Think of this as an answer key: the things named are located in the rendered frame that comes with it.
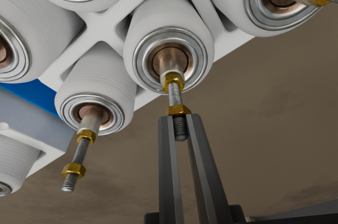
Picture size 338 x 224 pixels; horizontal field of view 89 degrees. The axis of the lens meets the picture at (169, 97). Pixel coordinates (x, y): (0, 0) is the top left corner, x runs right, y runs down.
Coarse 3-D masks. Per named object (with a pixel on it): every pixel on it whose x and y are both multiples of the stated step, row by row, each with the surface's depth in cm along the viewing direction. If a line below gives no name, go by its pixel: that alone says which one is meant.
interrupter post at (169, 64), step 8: (168, 56) 16; (176, 56) 17; (160, 64) 16; (168, 64) 15; (176, 64) 15; (160, 72) 16; (168, 72) 15; (176, 72) 15; (160, 80) 15; (184, 80) 15
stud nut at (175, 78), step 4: (168, 76) 14; (172, 76) 14; (176, 76) 14; (164, 80) 14; (168, 80) 14; (172, 80) 14; (176, 80) 14; (180, 80) 14; (164, 84) 14; (168, 84) 14; (180, 84) 14; (184, 84) 14; (164, 88) 15; (180, 88) 15
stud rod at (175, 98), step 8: (168, 88) 14; (176, 88) 14; (168, 96) 14; (176, 96) 13; (176, 104) 12; (176, 120) 11; (184, 120) 11; (176, 128) 11; (184, 128) 11; (176, 136) 11; (184, 136) 11
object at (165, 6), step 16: (144, 0) 22; (160, 0) 19; (176, 0) 19; (144, 16) 16; (160, 16) 15; (176, 16) 15; (192, 16) 15; (128, 32) 17; (144, 32) 15; (208, 32) 16; (128, 48) 16; (208, 48) 17; (128, 64) 17; (208, 64) 18
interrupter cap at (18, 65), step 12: (0, 24) 14; (0, 36) 15; (12, 36) 15; (0, 48) 15; (12, 48) 15; (24, 48) 15; (0, 60) 16; (12, 60) 16; (24, 60) 16; (0, 72) 17; (12, 72) 17; (24, 72) 17
